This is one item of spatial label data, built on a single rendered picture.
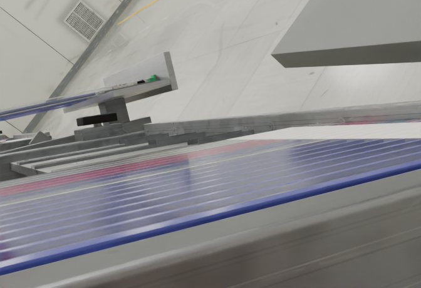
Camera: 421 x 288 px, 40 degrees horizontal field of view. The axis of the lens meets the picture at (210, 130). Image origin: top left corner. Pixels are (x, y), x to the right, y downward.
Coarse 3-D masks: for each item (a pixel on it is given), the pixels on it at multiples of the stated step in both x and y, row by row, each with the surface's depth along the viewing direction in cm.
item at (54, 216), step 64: (320, 128) 40; (384, 128) 33; (0, 192) 30; (64, 192) 26; (128, 192) 23; (192, 192) 20; (256, 192) 18; (320, 192) 18; (0, 256) 15; (64, 256) 15
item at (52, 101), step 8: (152, 80) 99; (104, 88) 95; (112, 88) 96; (64, 96) 92; (72, 96) 93; (80, 96) 93; (88, 96) 94; (24, 104) 89; (32, 104) 90; (40, 104) 90; (48, 104) 91; (56, 104) 92; (0, 112) 87; (8, 112) 88; (16, 112) 89
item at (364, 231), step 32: (352, 192) 16; (384, 192) 15; (416, 192) 15; (224, 224) 14; (256, 224) 14; (288, 224) 13; (320, 224) 14; (352, 224) 14; (384, 224) 15; (416, 224) 15; (96, 256) 13; (128, 256) 12; (160, 256) 12; (192, 256) 12; (224, 256) 13; (256, 256) 13; (288, 256) 13; (320, 256) 14; (352, 256) 14; (384, 256) 15; (416, 256) 15
